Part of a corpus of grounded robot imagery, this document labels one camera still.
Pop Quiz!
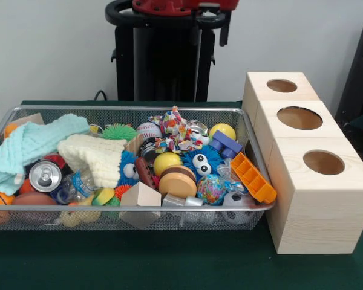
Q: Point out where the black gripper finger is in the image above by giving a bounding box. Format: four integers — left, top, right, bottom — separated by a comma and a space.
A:
192, 18, 200, 46
219, 11, 232, 47

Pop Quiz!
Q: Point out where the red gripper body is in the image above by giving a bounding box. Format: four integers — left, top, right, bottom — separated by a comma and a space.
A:
183, 0, 240, 16

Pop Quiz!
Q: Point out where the colourful knotted rope toy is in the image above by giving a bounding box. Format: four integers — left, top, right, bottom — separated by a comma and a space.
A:
148, 105, 191, 137
154, 132, 206, 153

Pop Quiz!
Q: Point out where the wooden box with three holes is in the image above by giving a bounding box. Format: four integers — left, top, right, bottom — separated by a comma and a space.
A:
241, 71, 363, 254

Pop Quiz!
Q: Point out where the clear mesh bin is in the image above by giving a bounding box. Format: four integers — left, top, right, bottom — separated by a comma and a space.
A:
0, 105, 276, 232

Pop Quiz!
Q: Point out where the yellow ball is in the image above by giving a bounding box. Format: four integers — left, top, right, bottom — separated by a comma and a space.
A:
153, 151, 183, 178
208, 123, 237, 141

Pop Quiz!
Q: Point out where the purple toy block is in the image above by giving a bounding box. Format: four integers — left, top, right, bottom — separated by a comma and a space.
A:
209, 129, 244, 160

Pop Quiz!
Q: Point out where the toy burger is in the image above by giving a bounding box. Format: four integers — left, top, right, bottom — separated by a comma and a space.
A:
158, 164, 198, 199

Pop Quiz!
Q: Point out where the cream knitted cloth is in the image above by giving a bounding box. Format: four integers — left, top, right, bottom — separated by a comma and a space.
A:
56, 134, 128, 189

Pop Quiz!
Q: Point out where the plain wooden block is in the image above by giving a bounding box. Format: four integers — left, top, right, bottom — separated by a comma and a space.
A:
118, 181, 163, 230

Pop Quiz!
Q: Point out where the mint green knitted cloth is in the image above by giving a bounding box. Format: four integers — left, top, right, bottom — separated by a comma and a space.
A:
0, 113, 91, 196

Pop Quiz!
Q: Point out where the silver-topped soda can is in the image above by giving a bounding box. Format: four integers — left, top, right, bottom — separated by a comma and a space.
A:
27, 153, 75, 194

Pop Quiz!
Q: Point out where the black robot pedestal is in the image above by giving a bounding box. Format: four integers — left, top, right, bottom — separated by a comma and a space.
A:
105, 0, 231, 103

